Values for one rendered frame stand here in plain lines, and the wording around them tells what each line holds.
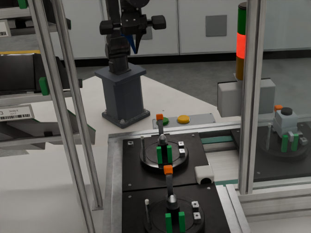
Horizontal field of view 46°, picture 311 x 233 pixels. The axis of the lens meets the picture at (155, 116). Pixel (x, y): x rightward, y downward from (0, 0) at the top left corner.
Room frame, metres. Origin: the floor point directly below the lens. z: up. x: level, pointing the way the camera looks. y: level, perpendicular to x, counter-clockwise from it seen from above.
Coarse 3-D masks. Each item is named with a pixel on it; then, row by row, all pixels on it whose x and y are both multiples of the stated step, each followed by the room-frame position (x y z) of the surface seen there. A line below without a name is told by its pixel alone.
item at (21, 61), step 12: (0, 60) 0.69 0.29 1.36; (12, 60) 0.68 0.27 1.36; (24, 60) 0.68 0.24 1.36; (36, 60) 0.68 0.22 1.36; (0, 72) 0.68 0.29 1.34; (12, 72) 0.67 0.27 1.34; (24, 72) 0.67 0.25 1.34; (36, 72) 0.67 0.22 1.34; (60, 72) 0.78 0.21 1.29; (0, 84) 0.67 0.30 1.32; (12, 84) 0.66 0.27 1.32; (24, 84) 0.66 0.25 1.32; (36, 84) 0.66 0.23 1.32
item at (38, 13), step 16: (32, 0) 0.62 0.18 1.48; (32, 16) 0.61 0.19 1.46; (64, 16) 0.80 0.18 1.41; (48, 32) 0.63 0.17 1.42; (64, 32) 0.78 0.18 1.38; (48, 48) 0.61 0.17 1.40; (64, 48) 0.78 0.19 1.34; (48, 64) 0.62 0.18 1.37; (48, 80) 0.61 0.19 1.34; (80, 96) 0.79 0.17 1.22; (64, 112) 0.61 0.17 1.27; (80, 112) 0.78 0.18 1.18; (64, 128) 0.62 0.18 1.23; (80, 128) 0.78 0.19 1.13; (64, 144) 0.61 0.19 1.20; (80, 176) 0.62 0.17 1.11; (96, 176) 0.79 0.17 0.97; (80, 192) 0.62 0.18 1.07; (96, 192) 0.79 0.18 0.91; (80, 208) 0.61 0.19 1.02; (96, 208) 0.78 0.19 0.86
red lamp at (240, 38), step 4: (240, 36) 0.71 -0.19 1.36; (244, 36) 0.71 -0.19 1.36; (240, 40) 0.71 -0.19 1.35; (244, 40) 0.71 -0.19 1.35; (236, 44) 0.73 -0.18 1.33; (240, 44) 0.71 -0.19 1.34; (244, 44) 0.71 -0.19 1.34; (236, 48) 0.73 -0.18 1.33; (240, 48) 0.71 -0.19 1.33; (236, 52) 0.73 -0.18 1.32; (240, 52) 0.71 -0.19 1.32; (240, 56) 0.71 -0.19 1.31
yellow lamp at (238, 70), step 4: (236, 56) 0.73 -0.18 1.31; (236, 60) 0.73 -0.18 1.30; (240, 60) 0.71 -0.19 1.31; (236, 64) 0.72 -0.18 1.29; (240, 64) 0.71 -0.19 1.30; (236, 68) 0.72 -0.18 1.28; (240, 68) 0.71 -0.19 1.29; (236, 72) 0.72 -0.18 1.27; (240, 72) 0.71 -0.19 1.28; (236, 76) 0.72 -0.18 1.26; (240, 76) 0.71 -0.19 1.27
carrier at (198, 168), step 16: (144, 144) 0.92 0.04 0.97; (160, 144) 0.84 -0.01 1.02; (176, 144) 0.88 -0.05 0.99; (192, 144) 0.90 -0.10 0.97; (128, 160) 0.85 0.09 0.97; (144, 160) 0.81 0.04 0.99; (160, 160) 0.79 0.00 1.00; (176, 160) 0.80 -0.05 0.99; (192, 160) 0.82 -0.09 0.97; (128, 176) 0.78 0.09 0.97; (144, 176) 0.77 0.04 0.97; (160, 176) 0.77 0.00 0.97; (176, 176) 0.76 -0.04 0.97; (192, 176) 0.75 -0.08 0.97; (208, 176) 0.73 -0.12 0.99
